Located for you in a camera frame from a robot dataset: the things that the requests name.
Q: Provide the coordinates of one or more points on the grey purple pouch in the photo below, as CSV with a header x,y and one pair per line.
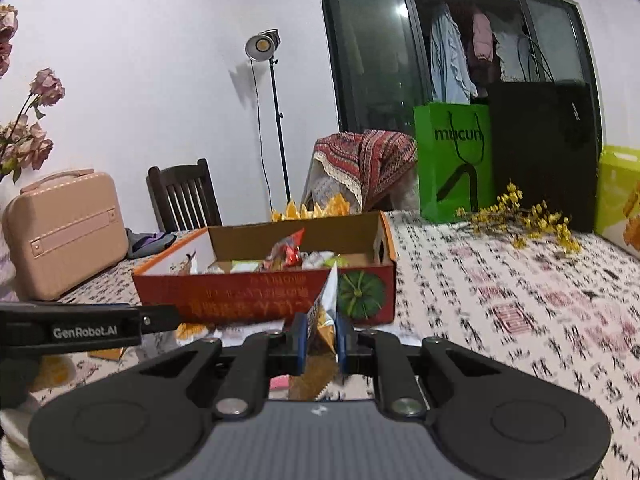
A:
x,y
147,242

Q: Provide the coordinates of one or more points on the black framed glass door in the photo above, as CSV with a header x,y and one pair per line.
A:
x,y
375,60

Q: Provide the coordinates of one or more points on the pink snack packet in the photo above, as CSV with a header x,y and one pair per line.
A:
x,y
280,384

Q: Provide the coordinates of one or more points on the black shopping bag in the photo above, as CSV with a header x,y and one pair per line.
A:
x,y
540,160

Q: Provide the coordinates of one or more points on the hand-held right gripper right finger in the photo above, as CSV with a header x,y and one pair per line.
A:
x,y
342,345

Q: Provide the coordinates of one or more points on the yellow snack packet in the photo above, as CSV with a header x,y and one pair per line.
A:
x,y
52,372
107,354

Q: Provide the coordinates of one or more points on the pink artificial flowers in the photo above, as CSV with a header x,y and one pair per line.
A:
x,y
30,145

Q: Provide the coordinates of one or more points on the green shopping bag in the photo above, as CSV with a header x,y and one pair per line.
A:
x,y
452,170

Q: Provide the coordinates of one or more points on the dark wooden chair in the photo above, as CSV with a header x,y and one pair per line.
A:
x,y
185,195

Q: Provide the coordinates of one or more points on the pink suitcase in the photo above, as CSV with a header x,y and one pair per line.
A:
x,y
65,235

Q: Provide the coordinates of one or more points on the orange cardboard box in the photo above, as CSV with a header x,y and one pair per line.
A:
x,y
225,295

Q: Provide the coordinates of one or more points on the yellow flower sprig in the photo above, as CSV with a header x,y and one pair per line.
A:
x,y
530,220

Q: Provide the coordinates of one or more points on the orange white snack packet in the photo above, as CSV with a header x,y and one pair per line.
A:
x,y
322,320

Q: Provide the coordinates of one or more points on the hanging white garment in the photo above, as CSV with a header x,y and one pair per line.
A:
x,y
510,55

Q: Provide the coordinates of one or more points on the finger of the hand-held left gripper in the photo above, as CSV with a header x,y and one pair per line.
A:
x,y
160,317

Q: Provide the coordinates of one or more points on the floor lamp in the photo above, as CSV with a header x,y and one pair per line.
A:
x,y
262,45

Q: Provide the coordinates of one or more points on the red patterned cloth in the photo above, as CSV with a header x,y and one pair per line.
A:
x,y
375,160

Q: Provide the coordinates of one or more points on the pile of snack packets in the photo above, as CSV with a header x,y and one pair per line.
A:
x,y
285,255

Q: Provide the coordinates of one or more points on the person's left forearm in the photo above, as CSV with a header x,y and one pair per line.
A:
x,y
12,450

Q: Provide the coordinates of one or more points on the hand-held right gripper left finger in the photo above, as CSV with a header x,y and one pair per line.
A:
x,y
300,345

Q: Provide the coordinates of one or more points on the chair draped with red cloth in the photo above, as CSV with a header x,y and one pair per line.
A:
x,y
325,192

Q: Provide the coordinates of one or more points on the green gift box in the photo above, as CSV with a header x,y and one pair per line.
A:
x,y
617,200

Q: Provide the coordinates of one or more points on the orange artificial flowers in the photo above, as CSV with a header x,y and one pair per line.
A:
x,y
305,210

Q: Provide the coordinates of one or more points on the hanging pink garment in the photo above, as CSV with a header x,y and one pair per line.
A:
x,y
482,40

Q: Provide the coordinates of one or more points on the hanging blue shirt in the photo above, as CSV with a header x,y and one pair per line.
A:
x,y
450,60

